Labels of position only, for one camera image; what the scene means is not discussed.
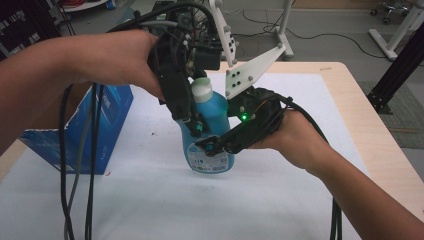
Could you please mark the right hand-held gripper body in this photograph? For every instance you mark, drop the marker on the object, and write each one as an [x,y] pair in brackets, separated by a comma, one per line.
[256,113]

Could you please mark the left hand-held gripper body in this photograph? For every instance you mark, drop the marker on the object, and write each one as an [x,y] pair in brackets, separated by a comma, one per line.
[175,66]

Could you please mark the blue detergent bottle white cap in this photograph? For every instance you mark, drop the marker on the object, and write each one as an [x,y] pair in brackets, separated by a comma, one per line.
[213,110]

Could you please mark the blue cardboard box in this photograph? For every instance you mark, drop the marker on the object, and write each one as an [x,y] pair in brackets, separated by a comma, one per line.
[110,126]

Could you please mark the person's right hand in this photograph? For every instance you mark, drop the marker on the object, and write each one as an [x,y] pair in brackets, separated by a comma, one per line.
[296,140]

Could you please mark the person's left hand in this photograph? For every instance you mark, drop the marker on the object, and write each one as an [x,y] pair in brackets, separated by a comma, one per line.
[113,56]

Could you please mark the white table mat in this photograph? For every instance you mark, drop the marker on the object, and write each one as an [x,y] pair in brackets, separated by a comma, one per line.
[166,206]

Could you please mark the white metal stand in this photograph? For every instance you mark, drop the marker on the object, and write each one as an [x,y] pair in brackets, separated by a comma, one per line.
[283,20]
[396,36]

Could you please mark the round white table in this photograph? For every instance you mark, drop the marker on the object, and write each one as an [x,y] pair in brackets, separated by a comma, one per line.
[86,6]

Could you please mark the gray floor mat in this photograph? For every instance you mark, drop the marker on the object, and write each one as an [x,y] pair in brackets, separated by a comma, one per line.
[406,126]

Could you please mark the dark equipment rack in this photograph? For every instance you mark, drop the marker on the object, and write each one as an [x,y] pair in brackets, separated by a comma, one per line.
[26,20]

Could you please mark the chair castors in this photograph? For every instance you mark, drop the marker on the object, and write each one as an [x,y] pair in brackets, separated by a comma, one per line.
[386,20]

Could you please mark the black metal frame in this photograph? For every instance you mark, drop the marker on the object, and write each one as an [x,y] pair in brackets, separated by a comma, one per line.
[396,73]

